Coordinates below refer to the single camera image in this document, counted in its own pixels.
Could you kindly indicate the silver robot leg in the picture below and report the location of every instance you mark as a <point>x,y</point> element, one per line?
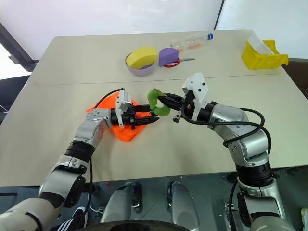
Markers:
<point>120,204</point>
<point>183,204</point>

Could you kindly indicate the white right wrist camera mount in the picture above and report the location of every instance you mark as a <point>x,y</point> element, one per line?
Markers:
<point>198,86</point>

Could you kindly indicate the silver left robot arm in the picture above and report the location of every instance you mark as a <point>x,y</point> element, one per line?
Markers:
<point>89,130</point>

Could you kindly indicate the lilac bowl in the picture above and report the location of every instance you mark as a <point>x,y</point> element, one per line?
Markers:
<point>142,72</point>

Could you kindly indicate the black round robot waist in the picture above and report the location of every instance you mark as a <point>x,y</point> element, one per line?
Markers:
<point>144,227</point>

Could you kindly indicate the dark slanted frame beam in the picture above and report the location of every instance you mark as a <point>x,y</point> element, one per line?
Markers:
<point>16,50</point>

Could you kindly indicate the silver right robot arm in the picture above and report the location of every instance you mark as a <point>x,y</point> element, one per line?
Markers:
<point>250,144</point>

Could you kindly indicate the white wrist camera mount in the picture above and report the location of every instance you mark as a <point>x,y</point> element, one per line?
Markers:
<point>121,101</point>
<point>198,86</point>

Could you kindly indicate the clear bottle with blue cap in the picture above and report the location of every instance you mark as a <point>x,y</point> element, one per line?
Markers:
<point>192,41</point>

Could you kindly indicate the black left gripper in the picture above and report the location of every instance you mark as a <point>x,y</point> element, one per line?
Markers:
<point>130,116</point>

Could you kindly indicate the yellow plastic bin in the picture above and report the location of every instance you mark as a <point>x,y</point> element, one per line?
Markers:
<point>261,62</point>

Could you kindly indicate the purple sponge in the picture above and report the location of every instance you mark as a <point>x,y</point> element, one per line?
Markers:
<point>167,55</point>

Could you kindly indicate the yellow round sponge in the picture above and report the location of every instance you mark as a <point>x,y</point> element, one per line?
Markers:
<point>142,56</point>

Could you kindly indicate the thin dark pole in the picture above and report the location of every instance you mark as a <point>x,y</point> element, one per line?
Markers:
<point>219,14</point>

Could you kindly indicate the green fabric scrunchie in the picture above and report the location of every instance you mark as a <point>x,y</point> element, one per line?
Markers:
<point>152,99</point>

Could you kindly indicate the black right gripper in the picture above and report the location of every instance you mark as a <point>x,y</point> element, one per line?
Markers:
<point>186,103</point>

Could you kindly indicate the silver left robot leg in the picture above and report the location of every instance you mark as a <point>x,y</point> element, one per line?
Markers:
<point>120,204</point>

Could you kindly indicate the silver right robot leg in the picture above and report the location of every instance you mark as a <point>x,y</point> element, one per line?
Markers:
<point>183,204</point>

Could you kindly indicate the black shoe with white stripes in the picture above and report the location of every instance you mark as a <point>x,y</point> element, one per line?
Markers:
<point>77,219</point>

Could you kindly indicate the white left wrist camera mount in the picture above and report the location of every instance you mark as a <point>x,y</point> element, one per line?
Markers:
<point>121,101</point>

